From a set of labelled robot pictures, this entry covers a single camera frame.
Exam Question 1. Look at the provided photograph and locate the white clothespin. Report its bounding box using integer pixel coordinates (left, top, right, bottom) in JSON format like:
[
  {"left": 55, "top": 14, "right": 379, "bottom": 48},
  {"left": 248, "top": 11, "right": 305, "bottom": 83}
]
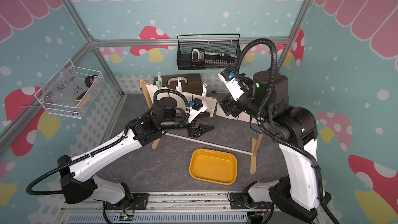
[
  {"left": 201, "top": 84, "right": 207, "bottom": 100},
  {"left": 176, "top": 77, "right": 182, "bottom": 93}
]

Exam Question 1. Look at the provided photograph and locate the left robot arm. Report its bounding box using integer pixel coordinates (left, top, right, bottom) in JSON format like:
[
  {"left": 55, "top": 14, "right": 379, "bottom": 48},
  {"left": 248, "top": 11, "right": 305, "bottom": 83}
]
[{"left": 25, "top": 89, "right": 214, "bottom": 210}]

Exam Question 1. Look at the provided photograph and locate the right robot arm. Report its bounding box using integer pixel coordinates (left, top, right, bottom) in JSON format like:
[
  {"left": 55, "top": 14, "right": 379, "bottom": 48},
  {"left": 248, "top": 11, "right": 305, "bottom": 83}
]
[{"left": 219, "top": 38, "right": 338, "bottom": 224}]

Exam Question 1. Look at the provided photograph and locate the yellow plastic tray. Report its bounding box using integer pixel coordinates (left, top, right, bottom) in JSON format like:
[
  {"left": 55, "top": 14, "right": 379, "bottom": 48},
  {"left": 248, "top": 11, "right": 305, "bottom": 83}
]
[{"left": 189, "top": 148, "right": 237, "bottom": 185}]

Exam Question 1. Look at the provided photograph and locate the brown lid toolbox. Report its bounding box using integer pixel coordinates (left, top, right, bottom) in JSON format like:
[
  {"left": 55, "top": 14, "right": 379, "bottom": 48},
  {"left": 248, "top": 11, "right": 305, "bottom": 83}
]
[{"left": 153, "top": 73, "right": 203, "bottom": 95}]

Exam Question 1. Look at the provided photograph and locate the green clothespin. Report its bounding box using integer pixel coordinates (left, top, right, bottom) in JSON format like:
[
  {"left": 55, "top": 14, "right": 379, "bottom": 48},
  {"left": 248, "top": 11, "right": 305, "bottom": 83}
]
[{"left": 155, "top": 72, "right": 162, "bottom": 90}]

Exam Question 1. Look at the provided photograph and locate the black tape roll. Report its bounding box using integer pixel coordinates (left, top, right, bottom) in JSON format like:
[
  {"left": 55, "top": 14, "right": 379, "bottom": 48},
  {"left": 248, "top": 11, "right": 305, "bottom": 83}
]
[{"left": 85, "top": 75, "right": 97, "bottom": 88}]

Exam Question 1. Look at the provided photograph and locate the plastic labelled bag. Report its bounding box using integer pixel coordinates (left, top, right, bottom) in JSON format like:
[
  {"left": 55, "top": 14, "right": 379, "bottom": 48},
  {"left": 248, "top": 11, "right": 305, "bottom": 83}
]
[{"left": 50, "top": 68, "right": 88, "bottom": 107}]

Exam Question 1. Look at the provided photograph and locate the wooden string rack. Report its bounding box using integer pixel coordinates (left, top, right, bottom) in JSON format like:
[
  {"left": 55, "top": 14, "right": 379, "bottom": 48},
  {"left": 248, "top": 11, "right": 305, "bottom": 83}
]
[{"left": 140, "top": 79, "right": 263, "bottom": 175}]

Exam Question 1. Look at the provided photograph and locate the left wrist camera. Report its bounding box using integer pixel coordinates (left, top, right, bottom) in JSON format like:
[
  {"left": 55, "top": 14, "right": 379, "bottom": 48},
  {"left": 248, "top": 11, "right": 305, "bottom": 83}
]
[{"left": 187, "top": 98, "right": 207, "bottom": 123}]

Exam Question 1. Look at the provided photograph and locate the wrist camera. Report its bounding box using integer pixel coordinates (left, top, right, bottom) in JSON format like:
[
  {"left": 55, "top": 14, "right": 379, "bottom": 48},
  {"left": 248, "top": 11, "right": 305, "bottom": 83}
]
[
  {"left": 187, "top": 98, "right": 207, "bottom": 123},
  {"left": 218, "top": 66, "right": 244, "bottom": 101}
]

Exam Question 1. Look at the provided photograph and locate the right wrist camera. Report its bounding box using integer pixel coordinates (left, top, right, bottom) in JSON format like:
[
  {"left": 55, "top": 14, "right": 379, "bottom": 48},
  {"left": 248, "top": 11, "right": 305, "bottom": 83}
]
[{"left": 218, "top": 66, "right": 244, "bottom": 101}]

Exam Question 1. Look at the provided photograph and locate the black wire mesh basket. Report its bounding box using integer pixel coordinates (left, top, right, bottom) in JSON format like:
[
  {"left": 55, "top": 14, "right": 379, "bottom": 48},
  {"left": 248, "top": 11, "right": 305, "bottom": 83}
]
[{"left": 176, "top": 34, "right": 241, "bottom": 70}]

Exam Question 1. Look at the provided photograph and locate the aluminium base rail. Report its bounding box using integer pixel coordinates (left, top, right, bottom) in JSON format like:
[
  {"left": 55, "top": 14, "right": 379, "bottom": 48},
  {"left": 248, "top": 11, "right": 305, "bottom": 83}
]
[{"left": 55, "top": 191, "right": 318, "bottom": 224}]

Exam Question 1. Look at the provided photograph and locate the yellow handled tool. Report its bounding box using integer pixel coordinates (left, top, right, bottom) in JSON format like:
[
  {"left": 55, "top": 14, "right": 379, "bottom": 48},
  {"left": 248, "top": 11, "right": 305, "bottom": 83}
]
[{"left": 75, "top": 92, "right": 93, "bottom": 111}]

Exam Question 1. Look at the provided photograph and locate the white wire mesh basket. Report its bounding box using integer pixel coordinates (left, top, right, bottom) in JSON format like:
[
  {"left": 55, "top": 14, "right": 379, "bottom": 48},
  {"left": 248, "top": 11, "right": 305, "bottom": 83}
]
[{"left": 34, "top": 60, "right": 105, "bottom": 119}]

